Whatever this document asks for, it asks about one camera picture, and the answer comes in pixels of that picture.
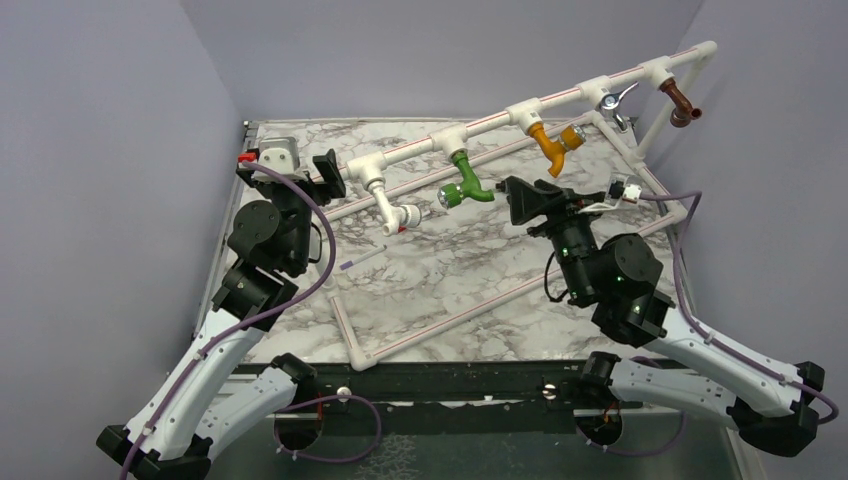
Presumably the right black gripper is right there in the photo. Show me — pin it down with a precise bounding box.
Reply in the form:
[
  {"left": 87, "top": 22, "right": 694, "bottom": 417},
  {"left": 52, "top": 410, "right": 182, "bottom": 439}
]
[{"left": 507, "top": 176, "right": 607, "bottom": 303}]

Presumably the green faucet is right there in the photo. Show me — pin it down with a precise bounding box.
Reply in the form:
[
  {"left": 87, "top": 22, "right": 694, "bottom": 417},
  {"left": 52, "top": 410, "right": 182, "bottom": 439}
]
[{"left": 437, "top": 150, "right": 495, "bottom": 209}]

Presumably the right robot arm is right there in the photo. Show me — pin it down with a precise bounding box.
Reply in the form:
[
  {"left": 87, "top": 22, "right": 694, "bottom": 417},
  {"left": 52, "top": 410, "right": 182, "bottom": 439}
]
[{"left": 497, "top": 176, "right": 825, "bottom": 457}]

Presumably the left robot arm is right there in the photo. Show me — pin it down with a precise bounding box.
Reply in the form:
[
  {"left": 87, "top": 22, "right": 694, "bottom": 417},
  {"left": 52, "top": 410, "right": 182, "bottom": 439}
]
[{"left": 97, "top": 147, "right": 346, "bottom": 479}]

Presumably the orange yellow faucet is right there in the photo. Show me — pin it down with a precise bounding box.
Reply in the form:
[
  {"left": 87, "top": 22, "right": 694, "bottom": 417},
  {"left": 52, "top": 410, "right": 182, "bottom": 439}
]
[{"left": 527, "top": 122, "right": 586, "bottom": 178}]

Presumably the white plastic faucet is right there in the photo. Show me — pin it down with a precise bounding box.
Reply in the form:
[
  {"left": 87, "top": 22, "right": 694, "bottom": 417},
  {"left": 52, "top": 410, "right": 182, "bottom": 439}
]
[{"left": 367, "top": 181, "right": 422, "bottom": 237}]

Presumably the purple white pen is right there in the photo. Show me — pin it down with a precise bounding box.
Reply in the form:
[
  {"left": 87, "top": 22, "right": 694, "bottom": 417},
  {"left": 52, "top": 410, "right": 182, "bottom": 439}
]
[{"left": 339, "top": 244, "right": 387, "bottom": 271}]

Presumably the chrome lever faucet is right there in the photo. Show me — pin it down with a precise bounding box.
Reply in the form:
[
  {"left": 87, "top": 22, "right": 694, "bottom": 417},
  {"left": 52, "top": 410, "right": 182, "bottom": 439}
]
[{"left": 595, "top": 82, "right": 639, "bottom": 133}]

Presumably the brown faucet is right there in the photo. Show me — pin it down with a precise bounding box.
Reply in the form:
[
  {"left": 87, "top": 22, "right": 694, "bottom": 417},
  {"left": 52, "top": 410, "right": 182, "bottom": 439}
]
[{"left": 658, "top": 78, "right": 703, "bottom": 128}]

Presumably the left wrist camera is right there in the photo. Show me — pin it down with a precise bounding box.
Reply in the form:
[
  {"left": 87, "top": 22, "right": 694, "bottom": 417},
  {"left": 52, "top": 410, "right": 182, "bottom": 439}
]
[{"left": 258, "top": 136, "right": 301, "bottom": 175}]

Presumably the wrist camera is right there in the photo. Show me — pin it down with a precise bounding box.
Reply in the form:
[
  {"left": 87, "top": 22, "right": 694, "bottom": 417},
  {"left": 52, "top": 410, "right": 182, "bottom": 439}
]
[
  {"left": 258, "top": 136, "right": 301, "bottom": 175},
  {"left": 605, "top": 174, "right": 642, "bottom": 206}
]

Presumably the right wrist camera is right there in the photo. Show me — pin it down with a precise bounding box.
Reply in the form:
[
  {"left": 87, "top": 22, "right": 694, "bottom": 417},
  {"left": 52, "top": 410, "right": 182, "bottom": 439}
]
[{"left": 605, "top": 174, "right": 642, "bottom": 206}]

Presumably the black table front rail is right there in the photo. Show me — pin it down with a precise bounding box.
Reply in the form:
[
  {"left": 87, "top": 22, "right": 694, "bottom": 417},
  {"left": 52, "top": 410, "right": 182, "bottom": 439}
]
[{"left": 225, "top": 357, "right": 664, "bottom": 439}]

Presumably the white PVC pipe frame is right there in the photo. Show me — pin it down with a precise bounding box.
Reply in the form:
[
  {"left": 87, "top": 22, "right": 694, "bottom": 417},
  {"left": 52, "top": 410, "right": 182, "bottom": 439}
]
[{"left": 311, "top": 39, "right": 719, "bottom": 372}]

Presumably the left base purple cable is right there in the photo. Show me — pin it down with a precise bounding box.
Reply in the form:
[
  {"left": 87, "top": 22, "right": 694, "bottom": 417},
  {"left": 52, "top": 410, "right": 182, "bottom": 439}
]
[{"left": 272, "top": 394, "right": 384, "bottom": 466}]

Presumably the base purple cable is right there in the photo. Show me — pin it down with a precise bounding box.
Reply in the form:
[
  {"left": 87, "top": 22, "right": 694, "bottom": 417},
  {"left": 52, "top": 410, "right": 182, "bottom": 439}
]
[
  {"left": 272, "top": 394, "right": 384, "bottom": 466},
  {"left": 574, "top": 404, "right": 688, "bottom": 460}
]

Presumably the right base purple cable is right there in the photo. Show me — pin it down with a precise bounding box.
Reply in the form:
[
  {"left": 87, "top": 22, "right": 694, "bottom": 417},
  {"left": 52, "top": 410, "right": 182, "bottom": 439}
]
[{"left": 574, "top": 404, "right": 688, "bottom": 460}]

